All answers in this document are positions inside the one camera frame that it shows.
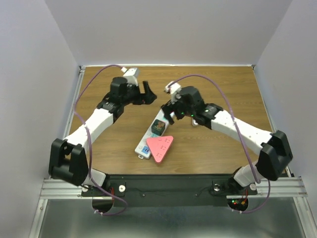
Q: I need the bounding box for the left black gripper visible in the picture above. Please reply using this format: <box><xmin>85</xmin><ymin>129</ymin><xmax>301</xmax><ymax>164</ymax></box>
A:
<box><xmin>121</xmin><ymin>81</ymin><xmax>158</xmax><ymax>106</ymax></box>

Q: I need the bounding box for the white colourful power strip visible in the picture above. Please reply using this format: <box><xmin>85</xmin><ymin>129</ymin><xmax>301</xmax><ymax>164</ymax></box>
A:
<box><xmin>134</xmin><ymin>110</ymin><xmax>169</xmax><ymax>159</ymax></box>

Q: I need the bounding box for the dark green cube adapter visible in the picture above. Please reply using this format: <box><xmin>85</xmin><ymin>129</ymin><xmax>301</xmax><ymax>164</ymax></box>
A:
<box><xmin>151</xmin><ymin>119</ymin><xmax>165</xmax><ymax>136</ymax></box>

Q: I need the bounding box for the pink triangular power socket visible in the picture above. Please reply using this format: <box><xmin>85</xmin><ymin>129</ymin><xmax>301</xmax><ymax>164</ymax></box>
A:
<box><xmin>146</xmin><ymin>135</ymin><xmax>174</xmax><ymax>164</ymax></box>

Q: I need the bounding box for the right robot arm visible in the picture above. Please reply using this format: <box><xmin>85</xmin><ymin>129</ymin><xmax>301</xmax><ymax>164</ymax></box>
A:
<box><xmin>161</xmin><ymin>83</ymin><xmax>293</xmax><ymax>193</ymax></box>

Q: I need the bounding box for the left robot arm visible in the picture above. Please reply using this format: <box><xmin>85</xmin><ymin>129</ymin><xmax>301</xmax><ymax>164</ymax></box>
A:
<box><xmin>49</xmin><ymin>77</ymin><xmax>157</xmax><ymax>195</ymax></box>

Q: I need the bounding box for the white triangular power socket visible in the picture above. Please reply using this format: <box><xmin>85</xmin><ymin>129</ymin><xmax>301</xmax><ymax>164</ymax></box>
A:
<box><xmin>192</xmin><ymin>119</ymin><xmax>199</xmax><ymax>127</ymax></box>

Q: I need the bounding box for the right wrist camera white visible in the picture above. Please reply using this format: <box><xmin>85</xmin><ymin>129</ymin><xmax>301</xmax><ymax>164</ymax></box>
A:
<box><xmin>164</xmin><ymin>81</ymin><xmax>182</xmax><ymax>104</ymax></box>

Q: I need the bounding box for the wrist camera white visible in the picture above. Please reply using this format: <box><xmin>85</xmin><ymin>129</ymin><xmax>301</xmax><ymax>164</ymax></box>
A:
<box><xmin>164</xmin><ymin>81</ymin><xmax>182</xmax><ymax>104</ymax></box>
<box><xmin>121</xmin><ymin>67</ymin><xmax>139</xmax><ymax>86</ymax></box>

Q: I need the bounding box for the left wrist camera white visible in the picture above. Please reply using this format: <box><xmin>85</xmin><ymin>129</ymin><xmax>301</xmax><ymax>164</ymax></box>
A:
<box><xmin>121</xmin><ymin>67</ymin><xmax>139</xmax><ymax>86</ymax></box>

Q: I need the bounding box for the back aluminium rail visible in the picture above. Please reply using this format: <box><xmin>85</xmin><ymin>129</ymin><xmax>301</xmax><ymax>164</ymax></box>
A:
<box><xmin>79</xmin><ymin>63</ymin><xmax>255</xmax><ymax>68</ymax></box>

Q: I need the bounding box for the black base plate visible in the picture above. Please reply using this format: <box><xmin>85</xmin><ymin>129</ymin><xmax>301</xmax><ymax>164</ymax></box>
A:
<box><xmin>81</xmin><ymin>174</ymin><xmax>258</xmax><ymax>208</ymax></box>

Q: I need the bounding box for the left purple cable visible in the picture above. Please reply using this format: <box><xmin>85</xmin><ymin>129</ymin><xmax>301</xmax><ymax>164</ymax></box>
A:
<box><xmin>73</xmin><ymin>64</ymin><xmax>128</xmax><ymax>217</ymax></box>

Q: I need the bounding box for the purple cable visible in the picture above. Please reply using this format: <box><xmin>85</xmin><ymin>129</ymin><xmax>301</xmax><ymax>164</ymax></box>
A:
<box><xmin>73</xmin><ymin>64</ymin><xmax>128</xmax><ymax>217</ymax></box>
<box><xmin>173</xmin><ymin>74</ymin><xmax>270</xmax><ymax>214</ymax></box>

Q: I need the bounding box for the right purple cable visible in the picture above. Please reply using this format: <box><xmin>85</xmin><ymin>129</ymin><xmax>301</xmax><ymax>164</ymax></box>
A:
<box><xmin>173</xmin><ymin>74</ymin><xmax>270</xmax><ymax>214</ymax></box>

